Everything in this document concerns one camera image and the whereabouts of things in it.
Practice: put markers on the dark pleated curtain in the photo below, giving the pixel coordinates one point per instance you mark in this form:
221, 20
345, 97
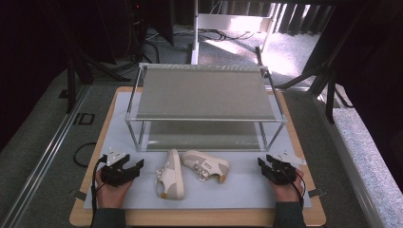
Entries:
296, 19

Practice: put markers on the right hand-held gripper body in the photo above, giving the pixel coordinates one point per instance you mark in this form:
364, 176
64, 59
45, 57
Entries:
280, 174

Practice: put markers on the person's left hand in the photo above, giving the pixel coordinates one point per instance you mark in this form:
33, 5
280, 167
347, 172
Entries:
111, 194

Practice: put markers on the person's right hand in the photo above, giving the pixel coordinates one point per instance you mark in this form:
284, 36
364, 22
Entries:
285, 193

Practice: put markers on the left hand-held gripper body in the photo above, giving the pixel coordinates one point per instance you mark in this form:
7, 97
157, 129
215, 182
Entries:
115, 175

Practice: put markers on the small black floor square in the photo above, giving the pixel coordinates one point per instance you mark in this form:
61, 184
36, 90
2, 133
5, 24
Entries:
63, 94

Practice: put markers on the wooden table board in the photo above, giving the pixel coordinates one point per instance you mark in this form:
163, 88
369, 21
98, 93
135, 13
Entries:
190, 218

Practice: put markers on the beige white sneaker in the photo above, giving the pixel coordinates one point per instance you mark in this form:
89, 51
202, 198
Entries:
206, 163
172, 177

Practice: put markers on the white desk frame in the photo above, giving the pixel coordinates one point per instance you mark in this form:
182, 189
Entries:
234, 22

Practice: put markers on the black rectangular floor frame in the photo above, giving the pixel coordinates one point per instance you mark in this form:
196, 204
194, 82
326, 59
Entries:
76, 118

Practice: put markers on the aluminium floor rail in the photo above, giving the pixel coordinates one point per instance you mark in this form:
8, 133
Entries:
41, 164
348, 171

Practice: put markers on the pale blue table mat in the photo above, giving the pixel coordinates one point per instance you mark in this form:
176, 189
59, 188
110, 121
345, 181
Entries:
240, 193

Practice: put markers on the metal two-tier shoe rack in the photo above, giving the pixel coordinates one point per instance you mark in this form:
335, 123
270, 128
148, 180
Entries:
206, 91

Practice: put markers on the black metal stand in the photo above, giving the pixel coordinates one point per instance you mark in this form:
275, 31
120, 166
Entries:
330, 101
70, 88

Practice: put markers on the black tape strip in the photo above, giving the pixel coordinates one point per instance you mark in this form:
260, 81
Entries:
316, 192
77, 194

